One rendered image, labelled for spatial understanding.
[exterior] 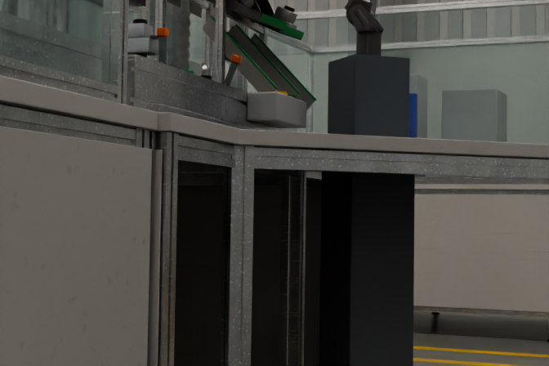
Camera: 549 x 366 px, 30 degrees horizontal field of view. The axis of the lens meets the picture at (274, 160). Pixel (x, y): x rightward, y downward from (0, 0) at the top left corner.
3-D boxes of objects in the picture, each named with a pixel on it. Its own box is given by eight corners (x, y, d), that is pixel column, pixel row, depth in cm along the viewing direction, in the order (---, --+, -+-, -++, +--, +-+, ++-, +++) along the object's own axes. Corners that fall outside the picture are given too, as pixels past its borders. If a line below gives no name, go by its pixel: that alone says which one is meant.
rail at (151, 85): (296, 149, 252) (297, 105, 252) (133, 114, 168) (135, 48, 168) (275, 149, 253) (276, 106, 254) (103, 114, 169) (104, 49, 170)
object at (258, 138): (613, 160, 224) (613, 147, 225) (226, 144, 190) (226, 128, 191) (444, 171, 289) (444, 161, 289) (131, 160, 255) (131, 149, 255)
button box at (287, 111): (306, 127, 235) (306, 101, 236) (277, 119, 216) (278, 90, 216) (277, 128, 238) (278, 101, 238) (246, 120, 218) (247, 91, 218)
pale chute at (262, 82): (290, 105, 270) (301, 93, 268) (265, 100, 258) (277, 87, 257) (226, 36, 280) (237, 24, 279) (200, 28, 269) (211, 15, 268)
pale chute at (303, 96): (306, 111, 284) (317, 100, 283) (284, 106, 272) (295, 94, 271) (246, 45, 295) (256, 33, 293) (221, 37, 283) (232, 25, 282)
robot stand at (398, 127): (409, 145, 231) (410, 58, 233) (354, 143, 226) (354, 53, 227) (380, 149, 244) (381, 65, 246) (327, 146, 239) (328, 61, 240)
